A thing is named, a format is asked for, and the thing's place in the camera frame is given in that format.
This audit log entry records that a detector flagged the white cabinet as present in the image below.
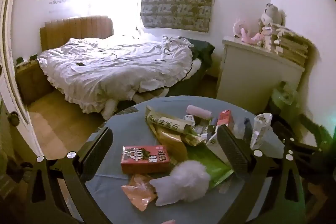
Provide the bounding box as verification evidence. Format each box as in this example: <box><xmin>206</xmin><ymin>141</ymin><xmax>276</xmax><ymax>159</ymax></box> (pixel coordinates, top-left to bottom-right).
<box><xmin>217</xmin><ymin>36</ymin><xmax>305</xmax><ymax>109</ymax></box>

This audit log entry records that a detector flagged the blue star tablecloth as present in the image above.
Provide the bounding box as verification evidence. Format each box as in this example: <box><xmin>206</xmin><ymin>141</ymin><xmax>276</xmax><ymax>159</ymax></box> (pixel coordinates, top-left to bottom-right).
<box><xmin>87</xmin><ymin>95</ymin><xmax>289</xmax><ymax>224</ymax></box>

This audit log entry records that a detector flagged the wooden nightstand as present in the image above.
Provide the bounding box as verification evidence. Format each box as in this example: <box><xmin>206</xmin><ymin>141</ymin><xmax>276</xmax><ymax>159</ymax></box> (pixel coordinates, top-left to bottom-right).
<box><xmin>14</xmin><ymin>59</ymin><xmax>53</xmax><ymax>105</ymax></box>

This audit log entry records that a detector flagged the dark green blanket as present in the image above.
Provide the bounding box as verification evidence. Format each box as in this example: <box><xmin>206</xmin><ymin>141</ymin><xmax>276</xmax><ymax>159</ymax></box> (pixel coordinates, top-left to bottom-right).
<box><xmin>188</xmin><ymin>38</ymin><xmax>216</xmax><ymax>67</ymax></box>

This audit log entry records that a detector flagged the grey plush bear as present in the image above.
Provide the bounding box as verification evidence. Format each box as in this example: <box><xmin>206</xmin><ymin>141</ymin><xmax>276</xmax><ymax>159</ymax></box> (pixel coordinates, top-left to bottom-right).
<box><xmin>259</xmin><ymin>2</ymin><xmax>285</xmax><ymax>30</ymax></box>

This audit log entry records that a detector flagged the white ruffled duvet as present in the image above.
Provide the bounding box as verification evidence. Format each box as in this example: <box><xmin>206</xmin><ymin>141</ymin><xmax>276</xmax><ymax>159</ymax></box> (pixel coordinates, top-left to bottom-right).
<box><xmin>38</xmin><ymin>36</ymin><xmax>195</xmax><ymax>121</ymax></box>

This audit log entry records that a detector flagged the white wardrobe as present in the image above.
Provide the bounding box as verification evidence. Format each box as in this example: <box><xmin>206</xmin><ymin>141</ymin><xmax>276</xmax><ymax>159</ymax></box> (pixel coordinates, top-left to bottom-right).
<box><xmin>0</xmin><ymin>0</ymin><xmax>45</xmax><ymax>159</ymax></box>

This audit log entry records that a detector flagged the red drink carton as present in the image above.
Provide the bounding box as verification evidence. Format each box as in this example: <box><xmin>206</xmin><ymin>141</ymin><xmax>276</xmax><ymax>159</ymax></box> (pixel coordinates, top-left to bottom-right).
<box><xmin>121</xmin><ymin>145</ymin><xmax>171</xmax><ymax>174</ymax></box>

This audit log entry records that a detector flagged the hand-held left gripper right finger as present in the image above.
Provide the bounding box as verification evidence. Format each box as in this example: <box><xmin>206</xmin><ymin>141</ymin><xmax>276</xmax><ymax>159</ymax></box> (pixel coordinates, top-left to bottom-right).
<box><xmin>217</xmin><ymin>124</ymin><xmax>308</xmax><ymax>224</ymax></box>

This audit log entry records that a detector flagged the pink roll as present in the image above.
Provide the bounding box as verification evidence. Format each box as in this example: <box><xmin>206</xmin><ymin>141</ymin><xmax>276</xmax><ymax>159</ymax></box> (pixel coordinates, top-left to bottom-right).
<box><xmin>186</xmin><ymin>105</ymin><xmax>212</xmax><ymax>119</ymax></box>

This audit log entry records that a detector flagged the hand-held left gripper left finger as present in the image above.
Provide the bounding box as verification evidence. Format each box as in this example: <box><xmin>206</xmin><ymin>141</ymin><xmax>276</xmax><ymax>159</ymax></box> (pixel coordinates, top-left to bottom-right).
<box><xmin>25</xmin><ymin>126</ymin><xmax>114</xmax><ymax>224</ymax></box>

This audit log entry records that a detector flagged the bed with wooden headboard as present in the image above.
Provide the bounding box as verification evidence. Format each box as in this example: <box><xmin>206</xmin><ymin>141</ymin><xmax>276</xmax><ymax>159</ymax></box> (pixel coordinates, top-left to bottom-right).
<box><xmin>38</xmin><ymin>15</ymin><xmax>218</xmax><ymax>119</ymax></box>

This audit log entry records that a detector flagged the white milk carton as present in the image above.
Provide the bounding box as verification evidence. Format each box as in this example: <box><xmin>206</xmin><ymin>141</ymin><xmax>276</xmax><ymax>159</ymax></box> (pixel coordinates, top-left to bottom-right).
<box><xmin>206</xmin><ymin>132</ymin><xmax>231</xmax><ymax>164</ymax></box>

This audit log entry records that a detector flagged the small red and white carton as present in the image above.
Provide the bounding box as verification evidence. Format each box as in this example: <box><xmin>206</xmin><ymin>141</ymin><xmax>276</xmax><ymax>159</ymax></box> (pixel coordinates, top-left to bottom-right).
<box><xmin>217</xmin><ymin>109</ymin><xmax>235</xmax><ymax>132</ymax></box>

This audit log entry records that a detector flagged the pink plush toy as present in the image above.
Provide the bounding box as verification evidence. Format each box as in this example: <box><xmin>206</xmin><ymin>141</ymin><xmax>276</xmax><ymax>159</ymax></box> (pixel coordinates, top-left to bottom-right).
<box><xmin>233</xmin><ymin>17</ymin><xmax>263</xmax><ymax>43</ymax></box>

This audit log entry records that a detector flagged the white fluffy wad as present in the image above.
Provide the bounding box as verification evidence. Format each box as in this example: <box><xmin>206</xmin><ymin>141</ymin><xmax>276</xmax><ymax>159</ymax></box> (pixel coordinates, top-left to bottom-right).
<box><xmin>150</xmin><ymin>160</ymin><xmax>210</xmax><ymax>207</ymax></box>

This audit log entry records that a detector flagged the orange plastic wrapper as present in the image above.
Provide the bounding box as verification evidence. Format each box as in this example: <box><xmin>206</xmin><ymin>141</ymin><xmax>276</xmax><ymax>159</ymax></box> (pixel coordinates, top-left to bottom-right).
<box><xmin>121</xmin><ymin>174</ymin><xmax>158</xmax><ymax>212</ymax></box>

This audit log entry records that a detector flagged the yellow snack packet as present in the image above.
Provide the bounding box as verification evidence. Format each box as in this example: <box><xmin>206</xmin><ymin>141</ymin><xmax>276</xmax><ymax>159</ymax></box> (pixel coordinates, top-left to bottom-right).
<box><xmin>155</xmin><ymin>126</ymin><xmax>189</xmax><ymax>161</ymax></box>

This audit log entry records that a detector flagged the green plastic wrapper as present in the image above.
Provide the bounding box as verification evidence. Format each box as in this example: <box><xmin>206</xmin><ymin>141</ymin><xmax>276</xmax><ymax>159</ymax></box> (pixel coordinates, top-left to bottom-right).
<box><xmin>186</xmin><ymin>147</ymin><xmax>234</xmax><ymax>189</ymax></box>

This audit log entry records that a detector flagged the long beige snack packet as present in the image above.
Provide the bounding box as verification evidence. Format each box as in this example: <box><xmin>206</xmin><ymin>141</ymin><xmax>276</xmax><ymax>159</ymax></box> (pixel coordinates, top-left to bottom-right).
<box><xmin>145</xmin><ymin>105</ymin><xmax>195</xmax><ymax>135</ymax></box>

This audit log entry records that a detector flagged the crinkled gold wrapper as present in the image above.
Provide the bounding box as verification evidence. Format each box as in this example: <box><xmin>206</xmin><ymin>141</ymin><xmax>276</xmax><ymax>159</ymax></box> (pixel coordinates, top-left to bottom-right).
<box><xmin>184</xmin><ymin>127</ymin><xmax>210</xmax><ymax>147</ymax></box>

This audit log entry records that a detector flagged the crumpled silver wrapper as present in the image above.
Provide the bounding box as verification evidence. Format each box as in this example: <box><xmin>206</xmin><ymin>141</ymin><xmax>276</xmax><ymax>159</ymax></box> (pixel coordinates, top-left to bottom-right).
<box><xmin>251</xmin><ymin>113</ymin><xmax>273</xmax><ymax>149</ymax></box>

